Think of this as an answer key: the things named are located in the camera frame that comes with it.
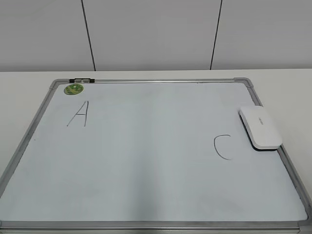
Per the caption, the round green magnet sticker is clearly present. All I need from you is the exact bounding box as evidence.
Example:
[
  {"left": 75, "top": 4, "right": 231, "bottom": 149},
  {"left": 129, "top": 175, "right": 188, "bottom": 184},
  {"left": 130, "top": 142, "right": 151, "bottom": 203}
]
[{"left": 64, "top": 83, "right": 84, "bottom": 96}]

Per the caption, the black grey frame clip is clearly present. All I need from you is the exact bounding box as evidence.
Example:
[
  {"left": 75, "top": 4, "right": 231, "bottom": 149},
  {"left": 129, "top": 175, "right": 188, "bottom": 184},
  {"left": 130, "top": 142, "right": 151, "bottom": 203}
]
[{"left": 69, "top": 78, "right": 95, "bottom": 83}]

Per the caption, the white rectangular board eraser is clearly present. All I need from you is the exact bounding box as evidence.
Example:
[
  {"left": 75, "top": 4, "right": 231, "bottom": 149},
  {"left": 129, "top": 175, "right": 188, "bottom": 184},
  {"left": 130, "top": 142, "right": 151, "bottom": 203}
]
[{"left": 238, "top": 105, "right": 282, "bottom": 151}]

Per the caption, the white board with aluminium frame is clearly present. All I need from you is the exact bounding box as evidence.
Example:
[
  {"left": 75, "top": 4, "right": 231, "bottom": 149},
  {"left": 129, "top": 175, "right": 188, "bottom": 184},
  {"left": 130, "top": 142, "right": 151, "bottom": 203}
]
[{"left": 0, "top": 78, "right": 312, "bottom": 234}]

